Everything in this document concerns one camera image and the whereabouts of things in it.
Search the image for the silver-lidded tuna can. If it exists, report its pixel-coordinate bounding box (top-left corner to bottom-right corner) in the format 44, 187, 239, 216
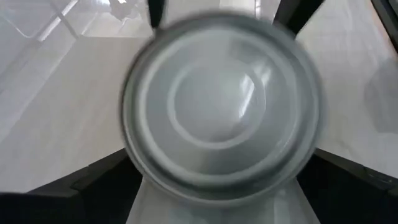
119, 12, 323, 208

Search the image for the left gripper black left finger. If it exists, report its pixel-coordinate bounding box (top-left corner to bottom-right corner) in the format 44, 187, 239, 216
27, 148, 144, 224

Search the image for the wooden shelf black metal frame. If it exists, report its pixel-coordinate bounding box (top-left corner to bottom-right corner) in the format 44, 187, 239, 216
0, 0, 398, 224

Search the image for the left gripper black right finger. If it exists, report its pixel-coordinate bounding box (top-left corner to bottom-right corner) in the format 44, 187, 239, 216
296, 148, 398, 224

